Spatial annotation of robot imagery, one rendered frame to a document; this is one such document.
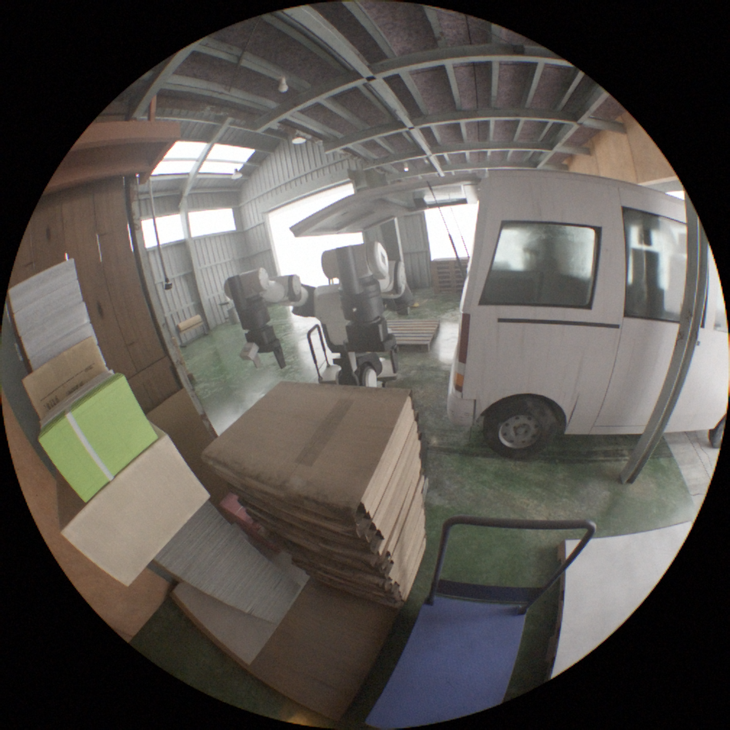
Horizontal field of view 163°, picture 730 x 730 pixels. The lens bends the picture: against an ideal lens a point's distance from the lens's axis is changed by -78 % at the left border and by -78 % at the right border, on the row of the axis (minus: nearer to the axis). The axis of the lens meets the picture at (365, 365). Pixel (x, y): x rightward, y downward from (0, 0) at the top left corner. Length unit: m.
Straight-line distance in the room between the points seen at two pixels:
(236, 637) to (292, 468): 1.27
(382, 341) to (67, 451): 0.68
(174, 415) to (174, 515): 0.88
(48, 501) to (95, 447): 1.10
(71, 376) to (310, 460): 0.68
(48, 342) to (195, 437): 0.97
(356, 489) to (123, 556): 0.55
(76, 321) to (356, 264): 0.89
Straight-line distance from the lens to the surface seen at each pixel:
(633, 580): 1.79
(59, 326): 1.01
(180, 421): 1.51
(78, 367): 0.83
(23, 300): 1.04
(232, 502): 1.51
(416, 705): 1.32
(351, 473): 0.51
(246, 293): 0.72
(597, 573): 1.67
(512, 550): 1.65
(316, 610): 1.49
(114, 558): 0.69
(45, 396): 0.84
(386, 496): 0.58
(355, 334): 0.56
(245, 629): 1.63
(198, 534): 0.91
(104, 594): 2.00
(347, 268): 0.48
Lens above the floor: 1.48
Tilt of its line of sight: 26 degrees down
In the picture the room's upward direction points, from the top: 11 degrees counter-clockwise
